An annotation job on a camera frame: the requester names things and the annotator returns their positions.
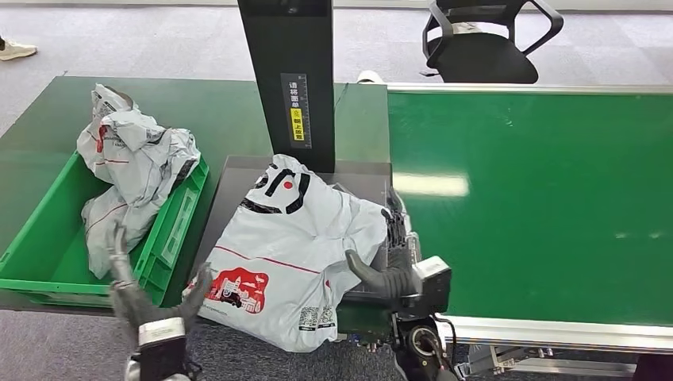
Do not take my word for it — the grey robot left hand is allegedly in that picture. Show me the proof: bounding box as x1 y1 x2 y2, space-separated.
105 223 214 341

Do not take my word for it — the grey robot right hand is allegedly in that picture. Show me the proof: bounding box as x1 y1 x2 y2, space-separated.
345 189 421 305

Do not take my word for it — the white package with red print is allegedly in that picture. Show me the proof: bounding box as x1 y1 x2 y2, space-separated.
182 153 390 354

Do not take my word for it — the crumpled grey package, red line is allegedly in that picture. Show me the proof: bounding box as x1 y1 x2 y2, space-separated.
80 185 165 280

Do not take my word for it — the crumpled grey package with barcode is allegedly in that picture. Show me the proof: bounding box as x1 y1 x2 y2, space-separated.
75 83 202 208

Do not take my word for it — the green conveyor belt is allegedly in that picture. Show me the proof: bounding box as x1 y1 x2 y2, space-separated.
387 91 673 328

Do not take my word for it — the black object under conveyor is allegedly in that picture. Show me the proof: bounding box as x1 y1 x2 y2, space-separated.
633 353 673 381

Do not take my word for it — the green plastic crate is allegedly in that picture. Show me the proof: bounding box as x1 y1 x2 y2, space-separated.
0 151 210 310

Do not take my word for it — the black and yellow label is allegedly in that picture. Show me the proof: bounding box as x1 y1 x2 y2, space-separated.
279 72 313 150

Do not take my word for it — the green table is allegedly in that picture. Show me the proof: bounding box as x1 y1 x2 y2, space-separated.
0 76 394 345

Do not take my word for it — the black office chair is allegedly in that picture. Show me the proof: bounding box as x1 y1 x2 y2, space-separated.
420 0 565 85

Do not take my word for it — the black scanner column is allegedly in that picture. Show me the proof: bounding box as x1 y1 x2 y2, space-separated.
237 0 337 174

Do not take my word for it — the person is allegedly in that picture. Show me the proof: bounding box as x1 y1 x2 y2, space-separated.
0 37 38 62

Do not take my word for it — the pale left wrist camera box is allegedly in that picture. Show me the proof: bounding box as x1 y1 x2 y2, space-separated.
137 317 188 351

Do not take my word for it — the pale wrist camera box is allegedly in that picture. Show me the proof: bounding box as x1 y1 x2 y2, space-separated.
399 255 453 318
137 317 188 351

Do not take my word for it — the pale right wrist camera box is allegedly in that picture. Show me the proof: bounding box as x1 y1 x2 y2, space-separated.
399 255 453 318

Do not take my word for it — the black scanner base plate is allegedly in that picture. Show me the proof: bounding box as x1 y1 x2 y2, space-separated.
189 155 395 307

